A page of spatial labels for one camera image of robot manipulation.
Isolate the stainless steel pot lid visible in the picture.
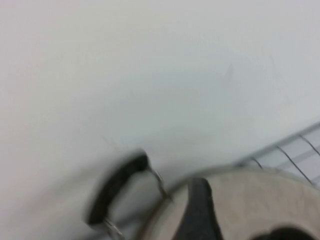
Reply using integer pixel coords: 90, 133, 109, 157
142, 166, 320, 240

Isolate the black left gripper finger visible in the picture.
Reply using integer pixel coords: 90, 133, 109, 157
178, 177, 223, 240

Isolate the stainless steel cooking pot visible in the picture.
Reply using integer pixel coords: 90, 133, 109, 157
86, 148, 320, 240

